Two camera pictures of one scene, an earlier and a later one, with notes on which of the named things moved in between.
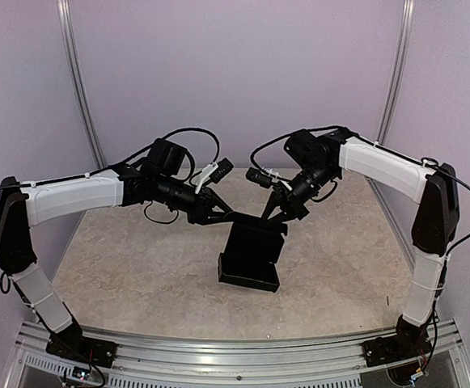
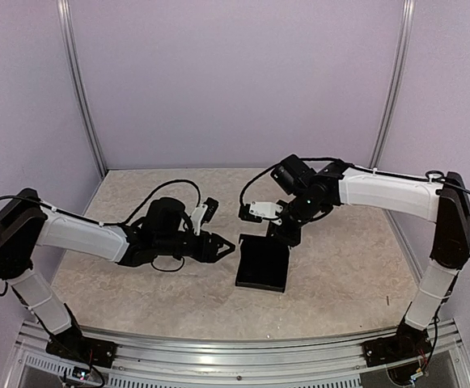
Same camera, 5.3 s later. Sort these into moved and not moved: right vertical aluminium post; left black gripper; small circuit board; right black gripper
Moved: left black gripper; right black gripper
Not moved: right vertical aluminium post; small circuit board
